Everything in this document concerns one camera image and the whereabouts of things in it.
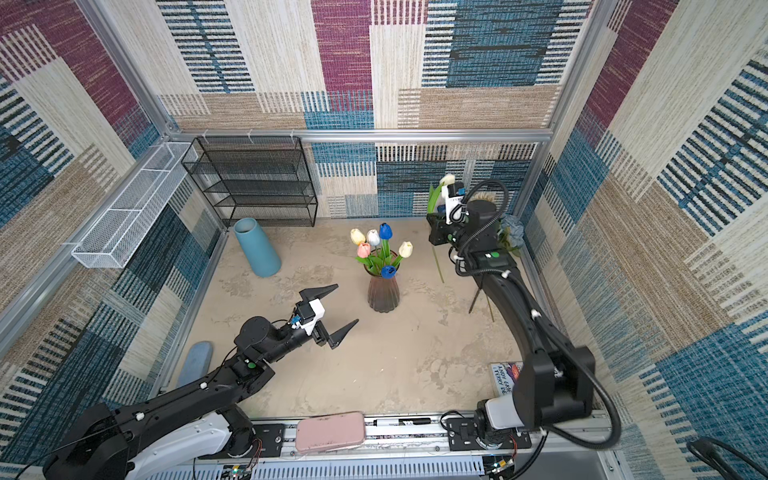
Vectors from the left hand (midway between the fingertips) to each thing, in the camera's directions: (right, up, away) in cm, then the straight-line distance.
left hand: (345, 298), depth 69 cm
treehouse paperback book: (+41, -23, +12) cm, 48 cm away
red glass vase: (+8, -3, +30) cm, 32 cm away
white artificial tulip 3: (+21, +25, +8) cm, 34 cm away
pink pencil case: (-4, -34, +6) cm, 34 cm away
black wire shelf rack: (-36, +37, +40) cm, 65 cm away
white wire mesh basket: (-54, +13, +2) cm, 56 cm away
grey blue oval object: (-43, -20, +15) cm, 50 cm away
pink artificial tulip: (+4, +11, +4) cm, 12 cm away
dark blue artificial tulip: (+9, +15, +8) cm, 19 cm away
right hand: (+21, +19, +11) cm, 30 cm away
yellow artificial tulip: (+2, +14, +8) cm, 16 cm away
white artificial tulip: (+6, +14, +8) cm, 17 cm away
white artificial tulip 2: (+14, +11, +5) cm, 18 cm away
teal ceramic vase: (-31, +11, +25) cm, 42 cm away
